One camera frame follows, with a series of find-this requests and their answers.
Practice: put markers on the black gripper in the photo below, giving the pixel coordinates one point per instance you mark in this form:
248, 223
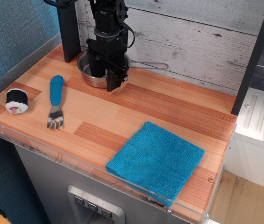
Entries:
108, 53

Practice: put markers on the blue folded cloth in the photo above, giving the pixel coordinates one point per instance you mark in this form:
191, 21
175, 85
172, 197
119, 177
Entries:
156, 162

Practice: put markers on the blue handled metal fork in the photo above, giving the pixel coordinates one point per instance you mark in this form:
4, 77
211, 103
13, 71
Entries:
55, 117

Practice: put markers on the stainless steel pot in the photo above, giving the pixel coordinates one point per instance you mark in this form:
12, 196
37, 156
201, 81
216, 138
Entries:
101, 82

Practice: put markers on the dark right vertical post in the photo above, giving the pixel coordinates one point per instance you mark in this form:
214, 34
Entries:
255, 56

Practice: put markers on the white ridged side unit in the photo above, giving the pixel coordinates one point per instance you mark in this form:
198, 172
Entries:
245, 156

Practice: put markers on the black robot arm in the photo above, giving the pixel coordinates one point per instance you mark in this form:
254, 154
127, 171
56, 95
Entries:
109, 16

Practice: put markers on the grey cabinet with buttons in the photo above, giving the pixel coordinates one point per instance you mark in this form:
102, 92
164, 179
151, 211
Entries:
52, 180

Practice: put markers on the dark vertical post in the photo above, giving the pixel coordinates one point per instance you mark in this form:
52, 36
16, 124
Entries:
69, 32
255, 56

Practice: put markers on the clear acrylic table edge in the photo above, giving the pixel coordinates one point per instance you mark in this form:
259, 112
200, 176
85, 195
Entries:
87, 145

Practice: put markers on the plush sushi roll toy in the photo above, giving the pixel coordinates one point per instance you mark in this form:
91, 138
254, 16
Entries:
16, 101

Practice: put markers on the dark left vertical post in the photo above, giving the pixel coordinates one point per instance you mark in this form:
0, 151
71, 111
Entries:
69, 32

